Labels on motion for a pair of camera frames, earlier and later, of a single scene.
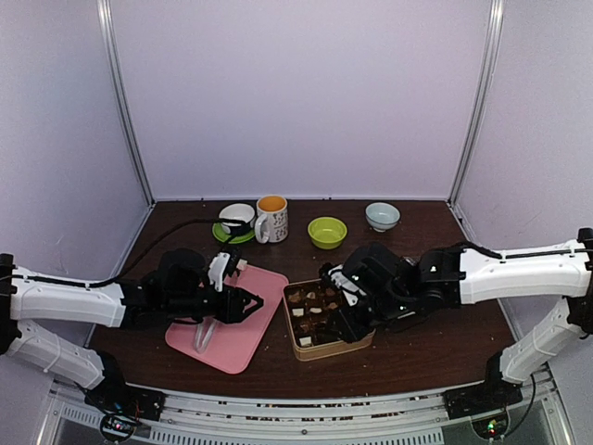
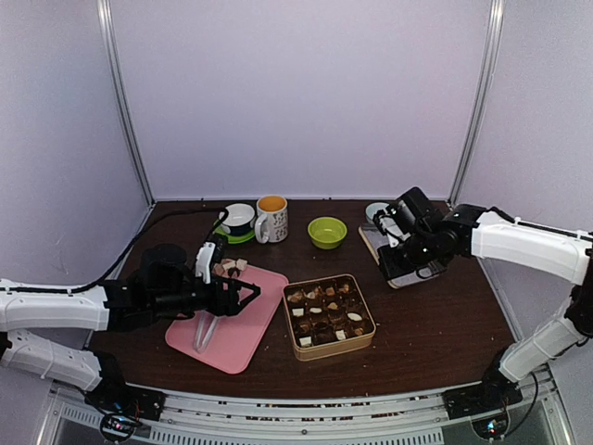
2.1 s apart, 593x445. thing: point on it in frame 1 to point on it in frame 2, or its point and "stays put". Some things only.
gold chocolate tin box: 315,322 stays put
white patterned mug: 272,222 stays put
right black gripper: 351,330 to 389,267
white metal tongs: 204,333 stays put
